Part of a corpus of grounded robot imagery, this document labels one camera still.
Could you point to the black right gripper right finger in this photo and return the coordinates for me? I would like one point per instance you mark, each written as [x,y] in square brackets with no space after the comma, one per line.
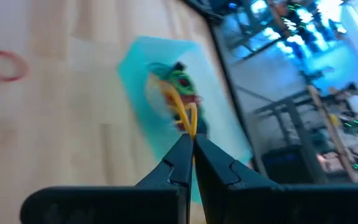
[216,174]

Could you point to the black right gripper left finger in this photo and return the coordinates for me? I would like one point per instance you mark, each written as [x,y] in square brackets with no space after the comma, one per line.
[180,168]

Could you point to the yellow rubber band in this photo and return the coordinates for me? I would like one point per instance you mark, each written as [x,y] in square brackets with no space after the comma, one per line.
[182,112]

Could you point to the wide green rubber band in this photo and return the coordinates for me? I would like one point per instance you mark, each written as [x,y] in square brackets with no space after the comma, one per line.
[182,77]

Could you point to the black rectangular block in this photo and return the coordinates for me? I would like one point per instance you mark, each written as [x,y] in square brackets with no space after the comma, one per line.
[179,66]

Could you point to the teal rubber band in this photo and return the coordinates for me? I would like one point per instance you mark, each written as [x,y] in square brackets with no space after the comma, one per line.
[158,68]

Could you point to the teal translucent plastic bin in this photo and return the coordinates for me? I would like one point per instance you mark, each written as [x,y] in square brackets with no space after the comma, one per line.
[135,71]

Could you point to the long red rubber band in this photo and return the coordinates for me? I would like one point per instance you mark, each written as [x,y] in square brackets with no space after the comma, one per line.
[17,62]

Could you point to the black floor box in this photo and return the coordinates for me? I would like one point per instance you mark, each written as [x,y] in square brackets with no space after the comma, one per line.
[286,165]

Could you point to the wooden pole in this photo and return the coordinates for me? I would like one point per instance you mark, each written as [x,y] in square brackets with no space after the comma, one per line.
[331,127]

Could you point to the black aluminium table frame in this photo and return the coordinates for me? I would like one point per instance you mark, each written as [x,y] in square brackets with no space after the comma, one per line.
[228,84]

